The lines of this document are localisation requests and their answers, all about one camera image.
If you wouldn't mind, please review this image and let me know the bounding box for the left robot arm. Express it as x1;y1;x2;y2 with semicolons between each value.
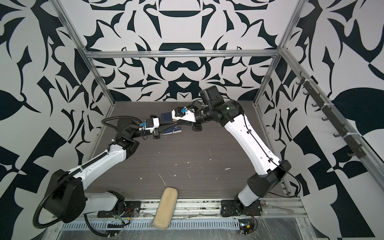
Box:
33;116;177;229

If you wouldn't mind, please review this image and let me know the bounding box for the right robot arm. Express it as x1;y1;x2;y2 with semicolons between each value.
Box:
172;87;292;209

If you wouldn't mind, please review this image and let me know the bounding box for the blue book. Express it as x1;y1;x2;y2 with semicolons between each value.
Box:
161;112;182;135

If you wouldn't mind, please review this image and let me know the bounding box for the beige wrist rest pad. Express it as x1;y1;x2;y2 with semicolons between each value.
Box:
153;188;178;230

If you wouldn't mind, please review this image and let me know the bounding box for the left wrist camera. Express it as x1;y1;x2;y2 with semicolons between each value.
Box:
139;118;160;133

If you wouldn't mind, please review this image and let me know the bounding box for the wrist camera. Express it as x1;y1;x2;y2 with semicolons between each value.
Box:
171;107;196;123
139;118;160;133

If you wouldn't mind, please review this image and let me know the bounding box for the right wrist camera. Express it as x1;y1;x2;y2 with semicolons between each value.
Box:
171;107;196;123

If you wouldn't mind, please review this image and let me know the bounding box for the black corrugated cable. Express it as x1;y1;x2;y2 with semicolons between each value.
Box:
100;115;142;130

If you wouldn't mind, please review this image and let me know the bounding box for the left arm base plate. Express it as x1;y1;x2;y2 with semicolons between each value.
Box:
97;201;142;218

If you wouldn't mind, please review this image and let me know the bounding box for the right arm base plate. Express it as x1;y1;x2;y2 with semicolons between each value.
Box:
220;200;263;218

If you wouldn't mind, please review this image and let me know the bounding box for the wall hook rail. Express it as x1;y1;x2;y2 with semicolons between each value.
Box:
298;72;368;159

